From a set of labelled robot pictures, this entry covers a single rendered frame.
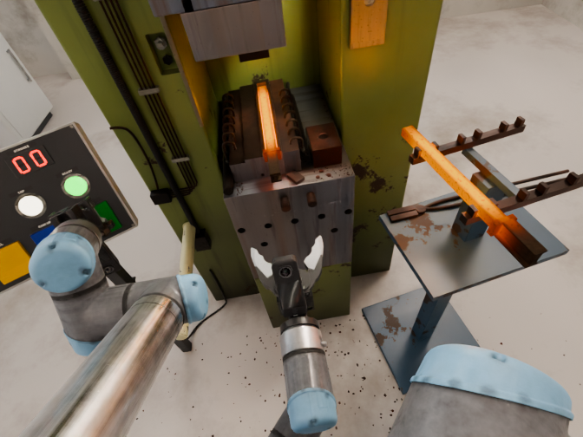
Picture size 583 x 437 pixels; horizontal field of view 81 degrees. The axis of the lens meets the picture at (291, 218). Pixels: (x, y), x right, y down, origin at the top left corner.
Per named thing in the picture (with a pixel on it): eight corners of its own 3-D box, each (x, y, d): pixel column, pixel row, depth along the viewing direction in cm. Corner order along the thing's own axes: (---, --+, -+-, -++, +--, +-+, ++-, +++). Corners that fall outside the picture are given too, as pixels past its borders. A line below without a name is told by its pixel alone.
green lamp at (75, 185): (89, 195, 79) (78, 181, 76) (69, 198, 79) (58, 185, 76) (93, 186, 82) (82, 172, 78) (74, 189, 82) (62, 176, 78)
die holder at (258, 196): (351, 262, 129) (355, 175, 96) (253, 279, 129) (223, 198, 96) (323, 167, 166) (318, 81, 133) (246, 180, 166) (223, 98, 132)
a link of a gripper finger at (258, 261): (245, 268, 76) (272, 293, 71) (239, 252, 71) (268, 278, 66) (256, 259, 77) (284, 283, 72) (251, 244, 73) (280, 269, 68)
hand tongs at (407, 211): (566, 171, 108) (568, 167, 107) (576, 179, 105) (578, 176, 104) (386, 213, 105) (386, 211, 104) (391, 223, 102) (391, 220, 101)
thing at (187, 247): (192, 339, 103) (186, 332, 99) (174, 342, 103) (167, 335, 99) (199, 229, 132) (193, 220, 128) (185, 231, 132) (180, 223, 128)
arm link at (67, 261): (38, 308, 45) (13, 250, 43) (55, 279, 55) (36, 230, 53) (102, 289, 48) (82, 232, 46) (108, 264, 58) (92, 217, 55)
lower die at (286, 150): (301, 170, 100) (298, 147, 93) (234, 182, 100) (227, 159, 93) (284, 98, 127) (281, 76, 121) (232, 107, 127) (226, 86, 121)
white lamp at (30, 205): (45, 215, 77) (31, 202, 73) (24, 218, 77) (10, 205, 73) (49, 205, 79) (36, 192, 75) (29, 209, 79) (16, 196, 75)
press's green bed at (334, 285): (350, 315, 165) (351, 262, 129) (272, 329, 165) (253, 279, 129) (326, 227, 202) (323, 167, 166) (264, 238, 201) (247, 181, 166)
